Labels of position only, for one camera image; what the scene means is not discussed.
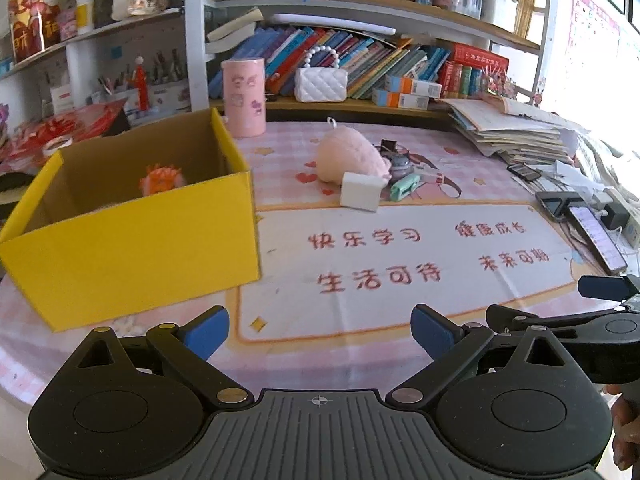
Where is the teal mini stapler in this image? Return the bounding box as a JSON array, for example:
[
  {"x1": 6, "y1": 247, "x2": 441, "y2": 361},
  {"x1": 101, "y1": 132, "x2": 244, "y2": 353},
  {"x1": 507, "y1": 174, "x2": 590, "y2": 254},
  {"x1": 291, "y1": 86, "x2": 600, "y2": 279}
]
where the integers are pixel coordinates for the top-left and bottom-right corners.
[{"x1": 390, "y1": 172, "x2": 421, "y2": 202}]

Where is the white staples box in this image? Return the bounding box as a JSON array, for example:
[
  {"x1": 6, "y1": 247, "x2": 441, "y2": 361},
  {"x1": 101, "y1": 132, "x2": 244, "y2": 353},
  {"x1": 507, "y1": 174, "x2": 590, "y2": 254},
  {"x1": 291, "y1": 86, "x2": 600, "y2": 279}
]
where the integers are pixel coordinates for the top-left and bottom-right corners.
[{"x1": 340, "y1": 172, "x2": 386, "y2": 212}]

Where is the grey purple small toy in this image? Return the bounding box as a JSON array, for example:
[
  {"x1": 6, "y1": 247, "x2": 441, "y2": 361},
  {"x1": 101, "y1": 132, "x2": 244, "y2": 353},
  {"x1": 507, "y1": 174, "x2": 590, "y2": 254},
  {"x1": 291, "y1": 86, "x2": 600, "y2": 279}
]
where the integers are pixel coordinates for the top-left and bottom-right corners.
[{"x1": 387, "y1": 154, "x2": 413, "y2": 183}]

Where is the black binder clip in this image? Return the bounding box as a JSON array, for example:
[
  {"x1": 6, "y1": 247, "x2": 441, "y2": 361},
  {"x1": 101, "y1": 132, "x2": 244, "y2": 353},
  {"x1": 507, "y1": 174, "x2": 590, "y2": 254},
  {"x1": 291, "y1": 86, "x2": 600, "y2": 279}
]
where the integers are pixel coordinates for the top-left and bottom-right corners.
[{"x1": 378, "y1": 139, "x2": 407, "y2": 154}]

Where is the pink plush pig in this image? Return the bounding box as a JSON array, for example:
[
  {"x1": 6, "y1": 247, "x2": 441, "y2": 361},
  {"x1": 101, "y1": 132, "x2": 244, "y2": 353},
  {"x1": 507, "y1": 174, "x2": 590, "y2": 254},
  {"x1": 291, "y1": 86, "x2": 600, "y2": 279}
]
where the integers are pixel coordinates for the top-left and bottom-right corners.
[{"x1": 316, "y1": 117, "x2": 390, "y2": 185}]

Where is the person's right hand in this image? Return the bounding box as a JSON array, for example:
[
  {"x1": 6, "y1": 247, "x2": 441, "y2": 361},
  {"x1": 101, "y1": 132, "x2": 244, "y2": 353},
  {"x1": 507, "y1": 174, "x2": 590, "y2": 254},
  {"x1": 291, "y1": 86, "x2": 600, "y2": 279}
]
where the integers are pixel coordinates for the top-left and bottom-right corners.
[{"x1": 604, "y1": 385, "x2": 639, "y2": 470}]

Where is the smartphone with lit screen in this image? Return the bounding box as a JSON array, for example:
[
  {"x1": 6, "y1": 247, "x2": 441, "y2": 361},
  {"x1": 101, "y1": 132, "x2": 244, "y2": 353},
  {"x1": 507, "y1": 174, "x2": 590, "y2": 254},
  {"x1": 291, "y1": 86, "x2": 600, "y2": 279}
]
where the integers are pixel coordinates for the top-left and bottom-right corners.
[{"x1": 567, "y1": 205, "x2": 627, "y2": 275}]

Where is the black tablet device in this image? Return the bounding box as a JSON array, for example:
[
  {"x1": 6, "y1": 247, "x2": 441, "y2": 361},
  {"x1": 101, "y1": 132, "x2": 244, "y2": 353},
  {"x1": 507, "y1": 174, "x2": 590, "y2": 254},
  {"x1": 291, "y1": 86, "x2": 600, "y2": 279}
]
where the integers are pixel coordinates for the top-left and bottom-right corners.
[{"x1": 535, "y1": 191, "x2": 586, "y2": 222}]

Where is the yellow cardboard box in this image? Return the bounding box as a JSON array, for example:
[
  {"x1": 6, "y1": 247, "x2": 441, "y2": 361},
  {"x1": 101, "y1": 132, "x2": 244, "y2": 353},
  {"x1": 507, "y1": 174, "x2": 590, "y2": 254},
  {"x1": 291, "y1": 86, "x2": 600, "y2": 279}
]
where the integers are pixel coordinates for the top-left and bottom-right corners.
[{"x1": 1, "y1": 110, "x2": 260, "y2": 331}]

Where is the pink cartoon desk mat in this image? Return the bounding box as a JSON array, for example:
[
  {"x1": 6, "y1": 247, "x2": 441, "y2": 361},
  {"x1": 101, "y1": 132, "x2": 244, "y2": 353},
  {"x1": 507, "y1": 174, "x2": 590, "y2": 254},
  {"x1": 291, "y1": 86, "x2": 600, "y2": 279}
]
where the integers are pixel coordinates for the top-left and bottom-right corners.
[{"x1": 1, "y1": 122, "x2": 599, "y2": 404}]

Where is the orange plush toy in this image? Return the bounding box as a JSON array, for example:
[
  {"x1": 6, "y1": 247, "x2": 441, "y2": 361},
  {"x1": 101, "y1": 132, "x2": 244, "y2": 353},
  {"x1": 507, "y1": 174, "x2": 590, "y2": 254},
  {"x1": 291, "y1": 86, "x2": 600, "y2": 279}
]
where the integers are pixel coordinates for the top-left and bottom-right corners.
[{"x1": 139, "y1": 164, "x2": 186, "y2": 196}]

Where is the stack of papers and notebooks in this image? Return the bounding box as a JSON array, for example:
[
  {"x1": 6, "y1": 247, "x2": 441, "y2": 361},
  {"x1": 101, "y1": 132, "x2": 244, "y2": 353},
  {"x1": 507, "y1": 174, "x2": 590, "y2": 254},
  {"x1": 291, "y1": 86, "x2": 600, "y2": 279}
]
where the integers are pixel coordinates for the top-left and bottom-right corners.
[{"x1": 437, "y1": 99, "x2": 577, "y2": 165}]

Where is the white tape roll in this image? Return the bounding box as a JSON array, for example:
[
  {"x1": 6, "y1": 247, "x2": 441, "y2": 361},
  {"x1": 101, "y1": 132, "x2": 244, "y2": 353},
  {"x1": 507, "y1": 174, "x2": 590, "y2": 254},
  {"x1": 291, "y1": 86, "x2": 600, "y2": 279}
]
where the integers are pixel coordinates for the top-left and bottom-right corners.
[{"x1": 42, "y1": 136, "x2": 74, "y2": 157}]

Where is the lower orange white box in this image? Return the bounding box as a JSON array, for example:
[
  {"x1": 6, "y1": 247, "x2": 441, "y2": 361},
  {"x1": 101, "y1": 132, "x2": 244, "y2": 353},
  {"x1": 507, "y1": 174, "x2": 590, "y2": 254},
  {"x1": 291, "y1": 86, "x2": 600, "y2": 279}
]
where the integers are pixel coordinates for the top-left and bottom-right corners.
[{"x1": 372, "y1": 89, "x2": 431, "y2": 110}]

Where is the orange white box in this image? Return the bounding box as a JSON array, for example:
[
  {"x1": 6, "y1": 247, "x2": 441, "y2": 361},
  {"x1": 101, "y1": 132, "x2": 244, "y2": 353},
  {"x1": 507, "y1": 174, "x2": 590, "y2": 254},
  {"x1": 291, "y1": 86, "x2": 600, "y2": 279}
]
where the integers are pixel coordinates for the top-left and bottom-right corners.
[
  {"x1": 372, "y1": 89, "x2": 431, "y2": 110},
  {"x1": 385, "y1": 75, "x2": 442, "y2": 99}
]

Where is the upper orange white box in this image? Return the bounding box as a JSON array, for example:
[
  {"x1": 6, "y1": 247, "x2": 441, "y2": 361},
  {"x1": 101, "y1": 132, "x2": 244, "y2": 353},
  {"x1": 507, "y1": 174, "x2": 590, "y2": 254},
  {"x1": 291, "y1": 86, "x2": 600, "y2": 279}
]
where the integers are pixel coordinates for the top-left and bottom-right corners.
[{"x1": 385, "y1": 75, "x2": 442, "y2": 99}]

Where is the red paper decoration sheet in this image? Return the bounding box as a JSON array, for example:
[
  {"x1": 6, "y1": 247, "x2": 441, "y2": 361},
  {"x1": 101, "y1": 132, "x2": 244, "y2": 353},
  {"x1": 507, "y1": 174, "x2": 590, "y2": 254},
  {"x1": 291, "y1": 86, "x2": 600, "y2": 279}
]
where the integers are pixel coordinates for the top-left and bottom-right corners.
[{"x1": 1, "y1": 100, "x2": 130, "y2": 174}]

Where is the red dictionary book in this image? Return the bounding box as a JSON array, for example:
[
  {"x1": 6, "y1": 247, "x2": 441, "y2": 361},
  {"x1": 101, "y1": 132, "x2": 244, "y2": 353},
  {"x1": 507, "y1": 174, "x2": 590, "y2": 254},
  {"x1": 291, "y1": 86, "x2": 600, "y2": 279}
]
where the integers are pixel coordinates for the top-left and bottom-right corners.
[{"x1": 448, "y1": 42, "x2": 509, "y2": 73}]

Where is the pink cylindrical container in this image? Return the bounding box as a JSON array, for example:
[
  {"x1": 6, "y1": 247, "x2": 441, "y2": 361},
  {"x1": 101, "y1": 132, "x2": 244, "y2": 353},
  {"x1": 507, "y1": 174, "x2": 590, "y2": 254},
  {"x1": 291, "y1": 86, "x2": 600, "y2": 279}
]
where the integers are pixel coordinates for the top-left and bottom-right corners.
[{"x1": 221, "y1": 58, "x2": 266, "y2": 138}]

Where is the red doll figurine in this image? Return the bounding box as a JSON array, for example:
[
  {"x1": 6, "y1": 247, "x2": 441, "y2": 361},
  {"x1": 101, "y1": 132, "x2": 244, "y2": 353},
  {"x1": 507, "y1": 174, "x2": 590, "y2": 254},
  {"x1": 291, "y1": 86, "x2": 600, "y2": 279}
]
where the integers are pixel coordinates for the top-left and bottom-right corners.
[{"x1": 134, "y1": 55, "x2": 150, "y2": 112}]

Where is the white quilted pearl handbag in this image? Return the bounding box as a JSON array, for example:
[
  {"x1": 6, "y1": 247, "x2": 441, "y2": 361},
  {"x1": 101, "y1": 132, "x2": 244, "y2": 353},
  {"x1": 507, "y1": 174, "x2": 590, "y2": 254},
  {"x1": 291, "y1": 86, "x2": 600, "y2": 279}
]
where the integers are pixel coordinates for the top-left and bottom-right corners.
[{"x1": 294, "y1": 46, "x2": 348, "y2": 103}]

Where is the white pen holder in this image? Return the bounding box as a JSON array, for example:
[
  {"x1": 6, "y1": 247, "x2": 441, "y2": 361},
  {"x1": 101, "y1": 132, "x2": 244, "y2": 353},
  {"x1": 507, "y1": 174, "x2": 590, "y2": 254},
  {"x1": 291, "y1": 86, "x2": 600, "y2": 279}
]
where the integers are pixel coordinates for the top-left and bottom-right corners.
[{"x1": 480, "y1": 0, "x2": 518, "y2": 32}]

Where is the white wooden bookshelf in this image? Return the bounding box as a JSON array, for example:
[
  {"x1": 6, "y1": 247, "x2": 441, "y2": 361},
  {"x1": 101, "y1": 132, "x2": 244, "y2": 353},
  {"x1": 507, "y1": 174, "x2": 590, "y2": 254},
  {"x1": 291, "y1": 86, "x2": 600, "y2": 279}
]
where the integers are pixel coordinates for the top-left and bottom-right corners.
[{"x1": 1, "y1": 0, "x2": 544, "y2": 128}]

